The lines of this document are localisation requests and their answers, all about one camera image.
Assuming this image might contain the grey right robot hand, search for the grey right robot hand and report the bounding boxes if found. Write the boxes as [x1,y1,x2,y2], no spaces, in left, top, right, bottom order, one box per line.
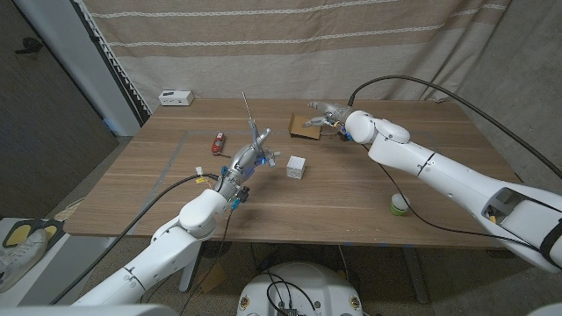
[301,100,353,129]

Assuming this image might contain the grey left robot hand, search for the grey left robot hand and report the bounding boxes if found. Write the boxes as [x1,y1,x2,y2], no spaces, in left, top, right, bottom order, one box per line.
[217,128,282,202]

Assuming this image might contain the grey yellow-handled scissors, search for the grey yellow-handled scissors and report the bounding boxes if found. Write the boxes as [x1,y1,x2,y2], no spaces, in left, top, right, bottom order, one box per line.
[241,90,270,154]

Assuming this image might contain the brown paper bag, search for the brown paper bag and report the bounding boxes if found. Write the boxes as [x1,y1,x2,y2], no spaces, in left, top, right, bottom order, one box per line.
[287,112,342,141]

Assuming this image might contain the white cube block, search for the white cube block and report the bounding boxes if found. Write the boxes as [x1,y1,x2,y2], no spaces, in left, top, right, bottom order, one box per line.
[285,154,306,180]

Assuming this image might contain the white and green ball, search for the white and green ball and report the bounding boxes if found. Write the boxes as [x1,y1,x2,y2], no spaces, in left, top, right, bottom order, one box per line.
[389,193,412,217]

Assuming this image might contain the small red pocket tool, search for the small red pocket tool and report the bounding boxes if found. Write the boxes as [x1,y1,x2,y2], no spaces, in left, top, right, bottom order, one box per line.
[211,132,232,159]

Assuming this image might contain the beige striped curtain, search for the beige striped curtain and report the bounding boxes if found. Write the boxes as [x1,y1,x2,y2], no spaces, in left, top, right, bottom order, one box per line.
[81,0,513,113]

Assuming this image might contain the white power strip box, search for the white power strip box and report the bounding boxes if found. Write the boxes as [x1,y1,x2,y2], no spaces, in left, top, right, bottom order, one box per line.
[158,90,195,107]

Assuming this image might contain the brown cardboard piece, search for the brown cardboard piece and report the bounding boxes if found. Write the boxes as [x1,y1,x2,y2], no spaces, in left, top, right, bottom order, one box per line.
[199,262,229,294]

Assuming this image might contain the white table leg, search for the white table leg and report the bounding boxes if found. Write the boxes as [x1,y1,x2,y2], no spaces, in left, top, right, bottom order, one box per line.
[178,256,201,293]
[402,246,429,305]

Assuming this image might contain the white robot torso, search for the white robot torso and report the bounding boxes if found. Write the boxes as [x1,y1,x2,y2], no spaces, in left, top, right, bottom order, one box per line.
[236,261,364,316]

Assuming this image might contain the black triangle-edged trim strip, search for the black triangle-edged trim strip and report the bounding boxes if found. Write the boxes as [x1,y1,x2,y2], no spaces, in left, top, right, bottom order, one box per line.
[72,0,153,126]

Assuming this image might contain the yellow black pad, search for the yellow black pad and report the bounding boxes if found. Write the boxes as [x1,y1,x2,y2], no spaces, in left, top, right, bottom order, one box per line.
[41,220,66,247]
[2,219,35,249]

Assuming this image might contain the white sneaker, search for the white sneaker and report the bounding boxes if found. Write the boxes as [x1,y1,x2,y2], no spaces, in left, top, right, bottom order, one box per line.
[0,227,48,293]

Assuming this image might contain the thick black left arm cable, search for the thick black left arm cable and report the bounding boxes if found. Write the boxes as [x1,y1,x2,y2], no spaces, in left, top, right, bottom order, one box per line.
[48,173,220,306]

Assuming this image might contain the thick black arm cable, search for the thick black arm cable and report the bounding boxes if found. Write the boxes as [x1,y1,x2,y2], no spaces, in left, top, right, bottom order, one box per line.
[349,75,562,179]
[48,173,220,306]

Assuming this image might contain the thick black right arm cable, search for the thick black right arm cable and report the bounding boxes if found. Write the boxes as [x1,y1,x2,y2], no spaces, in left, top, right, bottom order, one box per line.
[349,75,562,179]

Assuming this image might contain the thin black left wrist cable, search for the thin black left wrist cable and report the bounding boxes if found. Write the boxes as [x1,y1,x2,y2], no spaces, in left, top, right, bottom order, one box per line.
[177,208,234,316]

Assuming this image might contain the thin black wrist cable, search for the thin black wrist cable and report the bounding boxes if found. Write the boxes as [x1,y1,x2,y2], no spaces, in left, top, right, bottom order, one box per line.
[359,142,545,255]
[177,208,234,316]

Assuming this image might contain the black torso cables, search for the black torso cables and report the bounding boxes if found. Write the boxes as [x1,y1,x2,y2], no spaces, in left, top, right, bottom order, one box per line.
[261,271,317,316]

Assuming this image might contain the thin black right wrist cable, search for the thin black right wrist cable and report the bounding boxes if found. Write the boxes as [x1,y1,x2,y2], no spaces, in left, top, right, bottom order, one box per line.
[359,142,545,255]

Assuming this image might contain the black door handle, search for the black door handle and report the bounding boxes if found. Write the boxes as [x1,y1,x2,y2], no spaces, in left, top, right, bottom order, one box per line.
[14,37,44,55]

